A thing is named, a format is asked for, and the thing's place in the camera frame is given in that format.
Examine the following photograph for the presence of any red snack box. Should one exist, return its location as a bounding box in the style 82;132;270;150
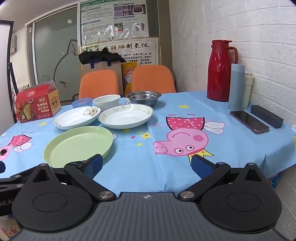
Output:
16;80;61;123

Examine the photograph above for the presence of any red thermos jug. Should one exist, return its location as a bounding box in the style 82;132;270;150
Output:
207;40;238;102

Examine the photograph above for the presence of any black rectangular case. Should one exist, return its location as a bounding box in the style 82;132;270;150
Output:
250;105;283;128

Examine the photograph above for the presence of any yellow snack bag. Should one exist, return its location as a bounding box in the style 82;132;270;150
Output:
121;62;137;95

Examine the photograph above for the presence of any white floral plate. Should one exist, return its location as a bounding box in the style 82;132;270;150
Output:
54;106;101;131

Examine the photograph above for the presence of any lower chinese sign board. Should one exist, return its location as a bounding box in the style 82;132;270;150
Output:
82;37;161;66

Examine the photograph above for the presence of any white ceramic bowl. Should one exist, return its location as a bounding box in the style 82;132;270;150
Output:
93;94;121;111

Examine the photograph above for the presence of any black cloth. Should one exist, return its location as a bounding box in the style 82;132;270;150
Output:
78;48;126;66

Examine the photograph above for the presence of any cardboard box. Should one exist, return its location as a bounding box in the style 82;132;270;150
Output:
80;61;124;95

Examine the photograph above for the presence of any orange chair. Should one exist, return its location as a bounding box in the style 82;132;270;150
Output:
132;65;176;94
79;70;120;99

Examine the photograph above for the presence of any white brown-rimmed plate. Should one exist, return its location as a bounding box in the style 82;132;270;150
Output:
98;104;154;130

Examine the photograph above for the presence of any black framed whiteboard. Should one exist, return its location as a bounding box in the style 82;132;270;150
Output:
0;20;16;134

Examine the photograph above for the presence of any blue plastic bowl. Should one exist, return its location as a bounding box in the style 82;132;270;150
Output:
72;98;93;108

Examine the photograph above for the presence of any left orange chair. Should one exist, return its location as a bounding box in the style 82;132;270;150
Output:
79;70;120;99

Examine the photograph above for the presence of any green plastic plate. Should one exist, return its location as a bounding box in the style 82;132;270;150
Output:
44;126;113;168

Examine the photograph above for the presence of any upper wall poster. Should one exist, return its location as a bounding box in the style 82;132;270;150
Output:
79;0;149;46

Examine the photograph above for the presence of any grey-blue tumbler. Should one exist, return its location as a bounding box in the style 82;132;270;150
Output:
228;63;245;111

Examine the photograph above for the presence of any smartphone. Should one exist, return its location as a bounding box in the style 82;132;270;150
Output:
230;110;270;135

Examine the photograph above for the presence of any right orange chair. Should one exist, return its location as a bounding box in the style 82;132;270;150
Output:
132;65;176;94

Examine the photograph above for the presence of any steel bowl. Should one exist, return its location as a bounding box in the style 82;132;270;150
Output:
126;91;162;107

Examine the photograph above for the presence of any white cup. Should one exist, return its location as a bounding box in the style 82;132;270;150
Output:
242;73;253;108

